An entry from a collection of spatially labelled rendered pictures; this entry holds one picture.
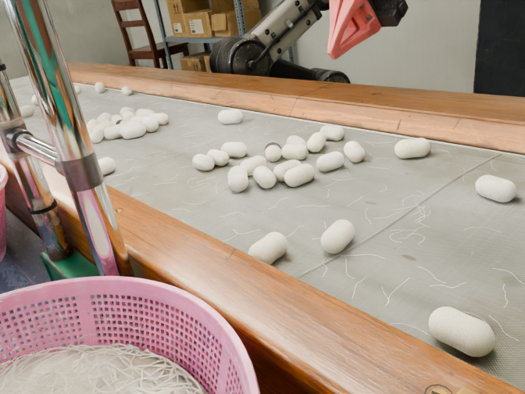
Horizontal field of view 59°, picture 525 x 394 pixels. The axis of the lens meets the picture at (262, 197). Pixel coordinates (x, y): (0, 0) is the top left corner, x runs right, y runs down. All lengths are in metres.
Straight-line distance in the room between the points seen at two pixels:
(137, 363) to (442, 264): 0.22
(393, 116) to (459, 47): 2.17
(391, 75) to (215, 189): 2.58
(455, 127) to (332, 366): 0.38
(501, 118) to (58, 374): 0.47
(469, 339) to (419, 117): 0.36
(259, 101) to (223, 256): 0.46
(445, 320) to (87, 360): 0.22
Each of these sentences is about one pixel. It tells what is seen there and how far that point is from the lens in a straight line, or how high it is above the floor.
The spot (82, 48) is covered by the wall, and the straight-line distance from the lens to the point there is 5.57.
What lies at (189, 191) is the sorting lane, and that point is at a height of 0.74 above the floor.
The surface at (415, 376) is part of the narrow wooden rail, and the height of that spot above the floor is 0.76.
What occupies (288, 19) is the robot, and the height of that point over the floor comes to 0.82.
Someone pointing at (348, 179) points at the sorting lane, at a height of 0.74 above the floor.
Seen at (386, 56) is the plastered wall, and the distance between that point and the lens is 3.03.
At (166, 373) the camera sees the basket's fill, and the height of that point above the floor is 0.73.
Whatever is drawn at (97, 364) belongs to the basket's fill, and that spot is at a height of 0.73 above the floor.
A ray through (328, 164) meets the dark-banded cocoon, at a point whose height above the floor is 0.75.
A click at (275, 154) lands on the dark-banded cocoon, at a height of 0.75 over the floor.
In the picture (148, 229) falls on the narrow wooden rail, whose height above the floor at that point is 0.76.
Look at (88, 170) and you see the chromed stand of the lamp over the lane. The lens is 0.33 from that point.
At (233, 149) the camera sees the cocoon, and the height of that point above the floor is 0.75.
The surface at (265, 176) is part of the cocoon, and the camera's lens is 0.47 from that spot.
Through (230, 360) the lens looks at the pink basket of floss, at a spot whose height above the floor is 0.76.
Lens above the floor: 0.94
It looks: 26 degrees down
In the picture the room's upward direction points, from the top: 9 degrees counter-clockwise
